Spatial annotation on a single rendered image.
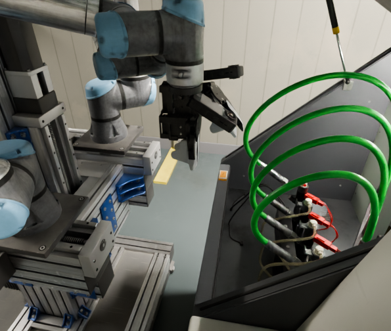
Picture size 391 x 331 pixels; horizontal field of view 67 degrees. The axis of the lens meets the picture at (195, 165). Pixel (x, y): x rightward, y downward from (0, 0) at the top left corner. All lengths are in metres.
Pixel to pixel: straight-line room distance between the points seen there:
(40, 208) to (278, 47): 2.27
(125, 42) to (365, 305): 0.56
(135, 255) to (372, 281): 1.48
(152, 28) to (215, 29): 2.16
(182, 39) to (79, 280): 0.71
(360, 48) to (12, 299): 2.88
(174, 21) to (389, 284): 0.52
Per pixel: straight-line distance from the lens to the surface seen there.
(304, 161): 1.21
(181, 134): 0.63
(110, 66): 0.84
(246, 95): 2.82
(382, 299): 0.51
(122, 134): 1.22
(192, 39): 0.57
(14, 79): 1.00
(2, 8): 0.69
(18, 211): 0.68
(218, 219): 0.95
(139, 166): 1.24
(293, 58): 2.74
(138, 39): 0.55
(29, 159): 0.81
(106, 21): 0.55
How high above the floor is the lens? 1.61
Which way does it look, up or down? 34 degrees down
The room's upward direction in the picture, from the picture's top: straight up
